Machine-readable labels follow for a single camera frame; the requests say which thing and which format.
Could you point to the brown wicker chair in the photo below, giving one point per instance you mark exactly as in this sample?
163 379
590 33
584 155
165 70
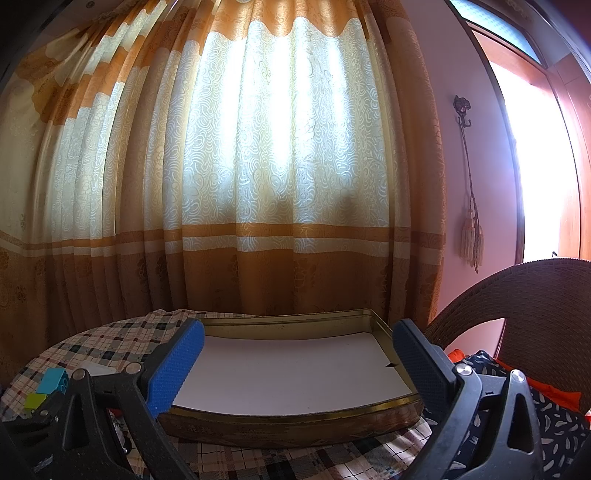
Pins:
531 286

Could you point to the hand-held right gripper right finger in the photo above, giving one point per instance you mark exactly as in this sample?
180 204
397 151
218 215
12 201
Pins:
418 364

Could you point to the gold metal tin tray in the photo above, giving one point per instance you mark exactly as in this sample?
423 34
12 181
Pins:
286 424

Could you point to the plaid tablecloth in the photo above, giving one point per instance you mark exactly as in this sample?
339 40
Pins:
115 337

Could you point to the curtain tieback tassel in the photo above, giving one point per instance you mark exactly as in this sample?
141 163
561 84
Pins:
472 240

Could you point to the dark leaf-patterned cloth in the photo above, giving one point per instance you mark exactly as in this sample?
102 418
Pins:
558 434

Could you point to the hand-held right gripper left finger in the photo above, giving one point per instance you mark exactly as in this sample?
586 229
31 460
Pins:
178 369

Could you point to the orange and cream curtain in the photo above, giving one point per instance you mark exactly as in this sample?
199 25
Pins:
277 161

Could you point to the blue toy block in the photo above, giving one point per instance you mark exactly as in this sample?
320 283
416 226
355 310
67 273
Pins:
54 381

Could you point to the metal wall hook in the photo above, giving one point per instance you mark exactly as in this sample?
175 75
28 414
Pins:
461 108

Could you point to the green toy block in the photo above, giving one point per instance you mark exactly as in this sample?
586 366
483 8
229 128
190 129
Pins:
36 401

